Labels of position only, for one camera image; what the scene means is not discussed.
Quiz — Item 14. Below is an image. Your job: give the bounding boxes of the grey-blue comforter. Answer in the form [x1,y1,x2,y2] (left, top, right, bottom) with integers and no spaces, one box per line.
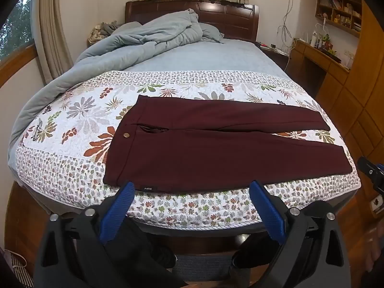
[8,10,225,171]

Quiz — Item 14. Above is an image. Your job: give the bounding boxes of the floral quilt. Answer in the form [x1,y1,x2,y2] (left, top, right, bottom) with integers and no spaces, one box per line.
[15,70,362,228]

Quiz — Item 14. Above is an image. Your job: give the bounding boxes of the wooden framed window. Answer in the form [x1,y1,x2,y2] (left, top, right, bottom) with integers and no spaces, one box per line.
[0,0,38,87]

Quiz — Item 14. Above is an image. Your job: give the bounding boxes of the wooden wardrobe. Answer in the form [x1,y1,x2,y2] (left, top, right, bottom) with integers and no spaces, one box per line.
[315,0,384,171]

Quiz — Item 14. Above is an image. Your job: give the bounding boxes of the maroon pants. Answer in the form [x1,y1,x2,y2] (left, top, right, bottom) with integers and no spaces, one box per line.
[103,95,353,193]

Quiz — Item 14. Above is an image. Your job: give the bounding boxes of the grey striped floor mat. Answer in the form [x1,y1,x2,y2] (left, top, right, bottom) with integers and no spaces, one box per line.
[174,255,240,282]

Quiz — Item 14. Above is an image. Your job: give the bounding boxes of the checkered bag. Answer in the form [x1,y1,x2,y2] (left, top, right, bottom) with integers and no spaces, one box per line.
[6,249,35,288]

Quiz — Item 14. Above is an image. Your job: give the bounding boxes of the wooden wall shelf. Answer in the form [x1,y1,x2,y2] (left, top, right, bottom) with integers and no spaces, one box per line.
[315,0,362,38]

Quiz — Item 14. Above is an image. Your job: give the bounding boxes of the dark wooden bed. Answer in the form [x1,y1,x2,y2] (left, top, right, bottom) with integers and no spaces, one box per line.
[9,0,363,255]

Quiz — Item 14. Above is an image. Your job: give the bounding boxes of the light blue bed sheet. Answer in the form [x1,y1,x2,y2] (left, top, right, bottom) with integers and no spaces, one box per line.
[123,37,288,80]

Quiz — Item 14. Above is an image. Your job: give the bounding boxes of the black shoe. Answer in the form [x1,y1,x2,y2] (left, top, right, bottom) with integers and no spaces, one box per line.
[151,244,177,270]

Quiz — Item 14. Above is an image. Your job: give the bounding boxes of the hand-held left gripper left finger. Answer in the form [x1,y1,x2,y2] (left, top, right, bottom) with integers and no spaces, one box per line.
[34,181,168,288]

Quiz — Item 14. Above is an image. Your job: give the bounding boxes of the beige curtain beside window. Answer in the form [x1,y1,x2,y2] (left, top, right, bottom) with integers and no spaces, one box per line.
[38,0,74,86]

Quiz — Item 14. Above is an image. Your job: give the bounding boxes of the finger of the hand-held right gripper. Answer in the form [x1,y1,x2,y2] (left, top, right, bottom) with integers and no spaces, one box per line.
[357,156,384,193]

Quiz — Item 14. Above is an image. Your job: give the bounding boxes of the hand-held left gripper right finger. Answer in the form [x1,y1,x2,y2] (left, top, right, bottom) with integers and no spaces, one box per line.
[250,181,351,288]

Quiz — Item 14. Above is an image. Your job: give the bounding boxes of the wooden nightstand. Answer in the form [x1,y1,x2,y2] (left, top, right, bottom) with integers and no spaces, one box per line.
[256,40,293,72]

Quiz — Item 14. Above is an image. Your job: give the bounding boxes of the pile of patterned clothes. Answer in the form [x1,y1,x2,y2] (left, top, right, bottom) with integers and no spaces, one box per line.
[88,22,126,47]

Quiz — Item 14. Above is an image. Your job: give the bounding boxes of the white hanging cables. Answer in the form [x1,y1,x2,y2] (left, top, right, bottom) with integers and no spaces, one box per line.
[277,0,300,54]

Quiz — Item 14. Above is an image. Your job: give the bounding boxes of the wooden desk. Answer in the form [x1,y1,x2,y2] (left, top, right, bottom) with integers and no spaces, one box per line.
[289,39,351,102]

